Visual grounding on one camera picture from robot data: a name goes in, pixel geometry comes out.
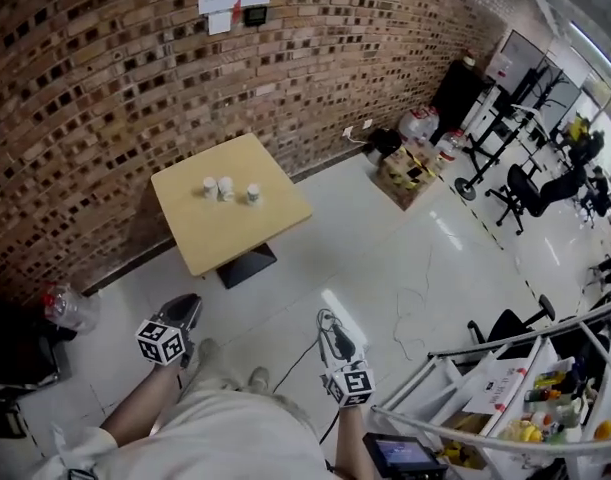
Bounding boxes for person's right forearm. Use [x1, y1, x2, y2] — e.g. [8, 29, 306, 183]
[332, 405, 376, 480]

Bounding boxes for clear plastic bottle red cap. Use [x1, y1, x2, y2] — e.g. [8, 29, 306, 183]
[40, 281, 102, 337]

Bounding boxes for person's shoe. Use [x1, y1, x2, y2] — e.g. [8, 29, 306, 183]
[248, 365, 271, 392]
[197, 336, 224, 369]

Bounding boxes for person's left forearm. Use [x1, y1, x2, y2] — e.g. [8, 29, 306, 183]
[98, 362, 186, 439]

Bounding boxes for tall black cabinet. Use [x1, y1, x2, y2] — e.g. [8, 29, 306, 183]
[429, 59, 496, 132]

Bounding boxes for small black monitor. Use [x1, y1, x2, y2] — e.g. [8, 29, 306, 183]
[362, 431, 449, 480]

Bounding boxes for white paper sign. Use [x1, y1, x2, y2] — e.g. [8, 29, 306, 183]
[462, 355, 531, 414]

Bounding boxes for white metal shelf cart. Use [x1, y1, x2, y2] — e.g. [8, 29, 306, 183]
[369, 292, 611, 480]

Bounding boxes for yellow plastic toy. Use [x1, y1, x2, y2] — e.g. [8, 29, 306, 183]
[504, 420, 544, 444]

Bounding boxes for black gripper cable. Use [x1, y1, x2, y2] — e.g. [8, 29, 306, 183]
[272, 307, 346, 444]

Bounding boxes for small white paper note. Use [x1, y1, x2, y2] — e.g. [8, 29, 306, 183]
[207, 11, 233, 36]

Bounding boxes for black office chair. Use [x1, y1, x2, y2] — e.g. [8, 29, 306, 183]
[484, 163, 549, 237]
[534, 165, 594, 219]
[467, 293, 559, 357]

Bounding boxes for person's beige clothing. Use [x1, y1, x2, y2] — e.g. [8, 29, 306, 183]
[34, 362, 336, 480]

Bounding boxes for clear water jug red label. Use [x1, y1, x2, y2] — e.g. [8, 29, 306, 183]
[397, 106, 441, 144]

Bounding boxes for cardboard box with striped tape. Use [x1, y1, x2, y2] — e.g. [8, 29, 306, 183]
[368, 140, 449, 213]

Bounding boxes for dark low cabinet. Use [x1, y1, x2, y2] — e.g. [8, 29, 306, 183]
[0, 297, 79, 399]

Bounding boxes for black stand with round base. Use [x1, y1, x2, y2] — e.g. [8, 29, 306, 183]
[453, 102, 524, 200]

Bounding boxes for black and silver bucket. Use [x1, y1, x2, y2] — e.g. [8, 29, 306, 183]
[365, 127, 404, 167]

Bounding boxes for person's right shoe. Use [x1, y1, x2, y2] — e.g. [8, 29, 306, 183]
[248, 365, 271, 392]

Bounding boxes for person's left shoe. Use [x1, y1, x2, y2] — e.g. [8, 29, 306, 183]
[197, 336, 224, 369]

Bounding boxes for clear water jug red cap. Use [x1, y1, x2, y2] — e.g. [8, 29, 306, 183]
[434, 128, 469, 165]

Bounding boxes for black wall device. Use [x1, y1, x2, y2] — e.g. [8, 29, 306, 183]
[242, 5, 269, 27]

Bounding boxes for black table base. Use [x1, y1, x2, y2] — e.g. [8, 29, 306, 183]
[215, 241, 279, 290]

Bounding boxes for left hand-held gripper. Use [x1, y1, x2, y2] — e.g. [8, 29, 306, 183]
[135, 293, 203, 369]

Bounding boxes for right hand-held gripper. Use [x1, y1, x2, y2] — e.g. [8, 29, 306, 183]
[320, 320, 375, 409]

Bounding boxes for whiteboard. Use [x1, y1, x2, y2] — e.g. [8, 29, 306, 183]
[497, 30, 554, 94]

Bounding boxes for black monitor on stand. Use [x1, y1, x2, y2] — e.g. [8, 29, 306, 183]
[509, 65, 571, 119]

